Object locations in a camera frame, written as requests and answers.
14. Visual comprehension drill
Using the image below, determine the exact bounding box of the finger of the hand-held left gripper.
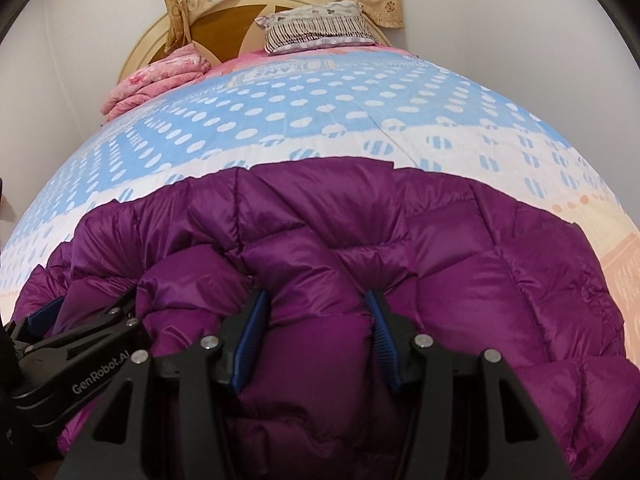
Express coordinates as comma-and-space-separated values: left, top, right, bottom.
30, 287, 146, 356
25, 296, 66, 333

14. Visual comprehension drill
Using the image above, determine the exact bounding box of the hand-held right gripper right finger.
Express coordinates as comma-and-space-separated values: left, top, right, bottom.
364, 289, 573, 480

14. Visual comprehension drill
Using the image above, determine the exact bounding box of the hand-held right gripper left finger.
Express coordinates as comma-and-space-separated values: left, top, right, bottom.
52, 289, 271, 480

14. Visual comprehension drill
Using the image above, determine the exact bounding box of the purple puffer jacket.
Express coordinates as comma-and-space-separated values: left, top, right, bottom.
10, 156, 628, 480

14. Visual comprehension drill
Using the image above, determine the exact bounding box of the pink folded blanket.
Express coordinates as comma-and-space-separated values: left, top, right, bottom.
101, 43, 212, 119

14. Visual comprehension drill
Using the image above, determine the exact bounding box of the bed with polka-dot sheet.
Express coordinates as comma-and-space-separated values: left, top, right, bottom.
0, 45, 640, 321

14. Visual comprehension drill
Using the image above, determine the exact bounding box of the round wooden headboard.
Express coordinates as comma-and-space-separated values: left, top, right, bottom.
117, 0, 391, 86

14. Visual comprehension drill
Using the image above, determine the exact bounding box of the striped pillow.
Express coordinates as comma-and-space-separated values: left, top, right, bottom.
255, 1, 376, 54

